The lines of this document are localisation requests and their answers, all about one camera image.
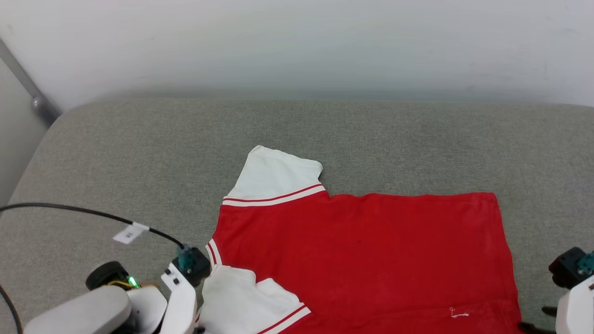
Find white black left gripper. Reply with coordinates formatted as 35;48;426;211
125;285;168;334

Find red and white shirt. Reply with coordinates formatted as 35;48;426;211
195;145;524;334

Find grey fabric sofa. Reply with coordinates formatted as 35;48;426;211
0;97;594;334

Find grey metal pole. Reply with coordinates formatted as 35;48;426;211
0;39;62;127

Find white paper cable label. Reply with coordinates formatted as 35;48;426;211
113;223;150;245

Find black camera cable teal plug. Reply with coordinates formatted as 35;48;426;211
0;203;195;273

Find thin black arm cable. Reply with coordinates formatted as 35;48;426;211
0;284;23;334

